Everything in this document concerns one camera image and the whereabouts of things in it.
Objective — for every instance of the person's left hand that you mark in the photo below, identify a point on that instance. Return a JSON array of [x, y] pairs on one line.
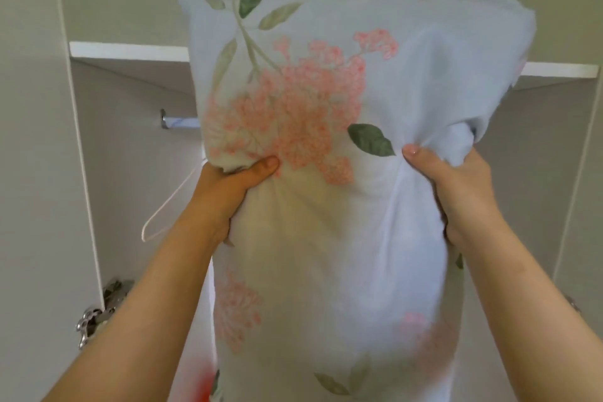
[[221, 192]]

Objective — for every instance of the person's right hand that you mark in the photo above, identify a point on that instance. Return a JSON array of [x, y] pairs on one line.
[[459, 201]]

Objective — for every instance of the person's right thumb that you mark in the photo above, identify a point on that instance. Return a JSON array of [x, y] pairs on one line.
[[421, 164]]

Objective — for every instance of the person's left thumb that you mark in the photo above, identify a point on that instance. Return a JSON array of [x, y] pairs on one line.
[[256, 171]]

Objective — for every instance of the floral white pillow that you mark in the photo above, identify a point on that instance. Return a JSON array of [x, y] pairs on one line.
[[329, 189]]

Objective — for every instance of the person's left forearm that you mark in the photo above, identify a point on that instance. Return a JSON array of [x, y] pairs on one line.
[[136, 312]]

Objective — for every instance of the person's right forearm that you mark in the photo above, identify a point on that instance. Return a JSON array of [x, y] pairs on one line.
[[523, 317]]

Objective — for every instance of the white clothes hanger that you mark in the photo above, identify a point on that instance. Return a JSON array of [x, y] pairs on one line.
[[165, 213]]

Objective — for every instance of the white wardrobe door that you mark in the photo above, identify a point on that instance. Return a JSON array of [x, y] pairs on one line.
[[582, 208], [37, 171]]

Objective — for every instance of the white wardrobe shelf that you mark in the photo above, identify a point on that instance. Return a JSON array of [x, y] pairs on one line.
[[132, 51]]

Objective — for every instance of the metal door hinge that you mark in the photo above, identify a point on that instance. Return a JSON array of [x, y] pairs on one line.
[[572, 303], [96, 312]]

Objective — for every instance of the chrome clothes rail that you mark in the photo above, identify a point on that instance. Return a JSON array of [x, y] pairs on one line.
[[181, 123]]

